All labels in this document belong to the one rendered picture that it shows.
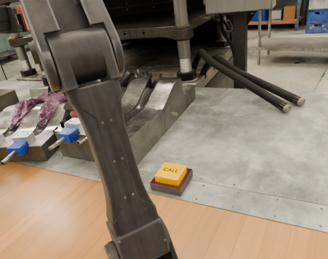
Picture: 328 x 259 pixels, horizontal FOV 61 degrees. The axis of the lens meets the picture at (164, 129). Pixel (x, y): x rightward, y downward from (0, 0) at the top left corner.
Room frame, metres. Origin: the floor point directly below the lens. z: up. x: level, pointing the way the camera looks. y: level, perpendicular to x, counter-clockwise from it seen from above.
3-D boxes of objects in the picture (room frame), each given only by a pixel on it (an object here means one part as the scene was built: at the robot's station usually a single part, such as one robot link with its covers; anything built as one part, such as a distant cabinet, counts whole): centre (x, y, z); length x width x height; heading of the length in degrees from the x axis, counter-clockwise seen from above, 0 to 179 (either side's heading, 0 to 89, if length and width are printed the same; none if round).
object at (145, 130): (0.91, 0.09, 0.87); 0.50 x 0.26 x 0.14; 151
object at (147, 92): (0.90, 0.11, 0.92); 0.35 x 0.16 x 0.09; 151
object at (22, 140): (0.73, 0.44, 0.86); 0.13 x 0.05 x 0.05; 168
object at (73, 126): (0.71, 0.27, 0.89); 0.13 x 0.05 x 0.05; 151
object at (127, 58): (1.88, 0.17, 0.87); 0.50 x 0.27 x 0.17; 151
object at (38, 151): (1.01, 0.44, 0.86); 0.50 x 0.26 x 0.11; 168
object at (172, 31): (1.97, 0.16, 0.96); 1.29 x 0.83 x 0.18; 61
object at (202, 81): (1.97, 0.18, 0.76); 1.30 x 0.84 x 0.07; 61
